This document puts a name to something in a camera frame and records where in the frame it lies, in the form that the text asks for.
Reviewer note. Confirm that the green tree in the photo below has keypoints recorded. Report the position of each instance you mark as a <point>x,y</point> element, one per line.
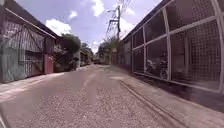
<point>111,43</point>

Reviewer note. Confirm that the grey asphalt road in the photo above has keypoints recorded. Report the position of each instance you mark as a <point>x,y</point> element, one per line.
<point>93,100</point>

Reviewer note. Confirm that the utility pole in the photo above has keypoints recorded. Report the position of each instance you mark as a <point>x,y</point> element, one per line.
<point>118,23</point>

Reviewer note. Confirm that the dark green trees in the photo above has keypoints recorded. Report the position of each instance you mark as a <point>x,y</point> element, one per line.
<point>70,43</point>

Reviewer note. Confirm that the motorcycle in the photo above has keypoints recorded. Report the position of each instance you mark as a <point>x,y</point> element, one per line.
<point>163,72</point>

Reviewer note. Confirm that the concrete pavement strip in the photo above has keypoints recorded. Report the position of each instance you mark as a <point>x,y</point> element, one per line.
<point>190,108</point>

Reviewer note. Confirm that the building with corrugated metal gate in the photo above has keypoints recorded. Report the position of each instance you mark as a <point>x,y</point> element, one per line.
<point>23,50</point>

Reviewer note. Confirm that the pale concrete verge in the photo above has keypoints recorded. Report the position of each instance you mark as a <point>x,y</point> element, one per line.
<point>18,87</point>

